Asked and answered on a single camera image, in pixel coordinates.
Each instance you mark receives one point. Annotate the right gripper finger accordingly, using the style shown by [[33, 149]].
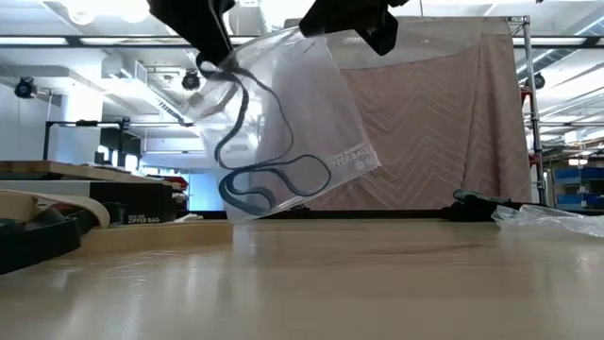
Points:
[[344, 16]]

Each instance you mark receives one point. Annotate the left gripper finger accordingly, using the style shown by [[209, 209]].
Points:
[[193, 23]]

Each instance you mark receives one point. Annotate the thin blue rubber band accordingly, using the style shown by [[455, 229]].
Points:
[[244, 101]]

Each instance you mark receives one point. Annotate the clear zipper bag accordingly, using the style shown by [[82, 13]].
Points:
[[302, 118], [189, 217]]

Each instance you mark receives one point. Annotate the black white zipper bag box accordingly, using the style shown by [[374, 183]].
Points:
[[141, 203]]

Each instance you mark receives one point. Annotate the thick black rubber band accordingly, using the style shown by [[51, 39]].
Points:
[[38, 245]]

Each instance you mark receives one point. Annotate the black overhead rig bar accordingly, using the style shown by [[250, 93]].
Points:
[[71, 41]]

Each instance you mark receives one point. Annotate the red items on workbench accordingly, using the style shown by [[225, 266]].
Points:
[[170, 181]]

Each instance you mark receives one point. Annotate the grey-backed work glove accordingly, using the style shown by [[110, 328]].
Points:
[[476, 195]]

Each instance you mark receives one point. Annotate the black work glove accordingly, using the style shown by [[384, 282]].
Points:
[[472, 212]]

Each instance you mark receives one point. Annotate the grey storage shelf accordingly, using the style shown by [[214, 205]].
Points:
[[549, 189]]

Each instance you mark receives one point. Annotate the blue storage bin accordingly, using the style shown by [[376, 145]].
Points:
[[578, 200], [578, 175]]

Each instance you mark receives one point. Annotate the crumpled clear plastic bag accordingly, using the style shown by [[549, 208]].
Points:
[[542, 218]]

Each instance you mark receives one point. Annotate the black background rig frame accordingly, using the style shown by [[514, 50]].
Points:
[[85, 124]]

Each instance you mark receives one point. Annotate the black aluminium table frame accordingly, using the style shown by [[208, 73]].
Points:
[[377, 214]]

